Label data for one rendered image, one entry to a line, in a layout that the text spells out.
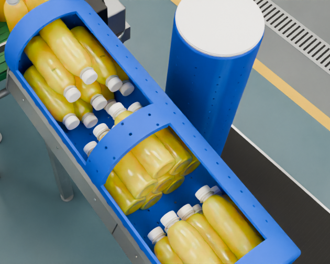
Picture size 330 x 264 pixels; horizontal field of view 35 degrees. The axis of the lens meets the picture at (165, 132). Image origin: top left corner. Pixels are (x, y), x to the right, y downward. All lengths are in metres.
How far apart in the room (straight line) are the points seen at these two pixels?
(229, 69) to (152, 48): 1.28
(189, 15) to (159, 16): 1.37
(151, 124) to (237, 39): 0.53
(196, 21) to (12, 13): 0.55
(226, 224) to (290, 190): 1.21
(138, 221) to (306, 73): 1.79
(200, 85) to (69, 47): 0.52
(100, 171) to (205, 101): 0.65
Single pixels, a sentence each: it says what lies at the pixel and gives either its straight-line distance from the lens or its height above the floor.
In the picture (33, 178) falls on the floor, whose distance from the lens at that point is 2.54.
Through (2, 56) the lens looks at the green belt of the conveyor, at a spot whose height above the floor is 0.90.
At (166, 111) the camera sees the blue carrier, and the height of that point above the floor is 1.21.
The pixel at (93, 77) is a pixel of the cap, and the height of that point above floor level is 1.16.
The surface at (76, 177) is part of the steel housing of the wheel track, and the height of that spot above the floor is 0.87.
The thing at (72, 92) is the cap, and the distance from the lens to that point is 1.39.
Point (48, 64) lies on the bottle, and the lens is 1.43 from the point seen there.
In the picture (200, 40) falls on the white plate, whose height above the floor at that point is 1.04.
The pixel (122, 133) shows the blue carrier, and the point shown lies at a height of 1.23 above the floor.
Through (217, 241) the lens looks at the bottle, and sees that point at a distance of 1.26.
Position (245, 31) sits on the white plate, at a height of 1.04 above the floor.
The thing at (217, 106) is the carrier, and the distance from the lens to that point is 1.83.
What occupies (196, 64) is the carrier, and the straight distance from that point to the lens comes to 1.65.
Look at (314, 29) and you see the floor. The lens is 3.17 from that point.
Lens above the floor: 2.29
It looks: 61 degrees down
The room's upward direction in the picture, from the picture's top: 8 degrees clockwise
